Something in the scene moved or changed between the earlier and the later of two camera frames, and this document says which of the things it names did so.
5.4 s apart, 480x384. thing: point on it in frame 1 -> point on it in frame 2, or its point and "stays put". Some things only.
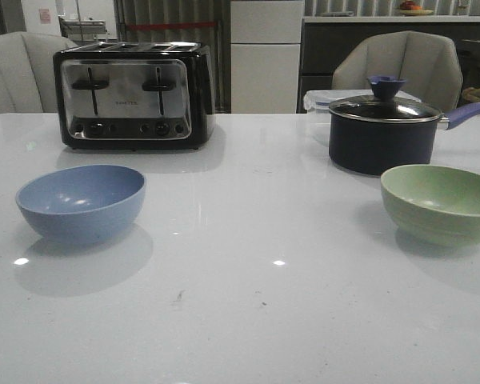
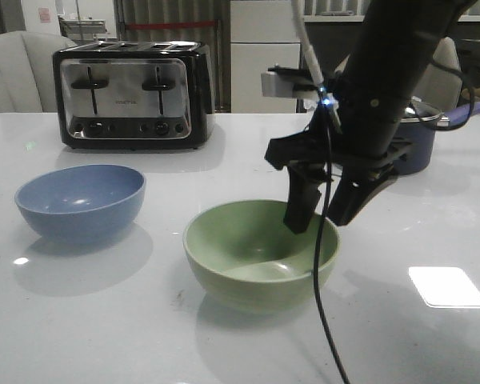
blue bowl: (82, 205) stays put
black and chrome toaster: (134, 96) stays put
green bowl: (439, 206) -> (246, 258)
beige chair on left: (19, 72) stays put
